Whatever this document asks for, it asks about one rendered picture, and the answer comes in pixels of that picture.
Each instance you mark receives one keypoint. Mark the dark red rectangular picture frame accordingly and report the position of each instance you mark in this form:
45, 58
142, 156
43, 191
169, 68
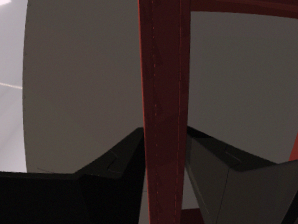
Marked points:
228, 68

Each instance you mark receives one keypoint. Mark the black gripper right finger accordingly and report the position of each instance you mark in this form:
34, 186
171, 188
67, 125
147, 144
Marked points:
234, 187

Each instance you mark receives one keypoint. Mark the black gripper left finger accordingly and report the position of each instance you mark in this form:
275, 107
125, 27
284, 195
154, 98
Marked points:
106, 191

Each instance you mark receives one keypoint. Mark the grey flat board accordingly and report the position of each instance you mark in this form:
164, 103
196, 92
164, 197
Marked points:
82, 91

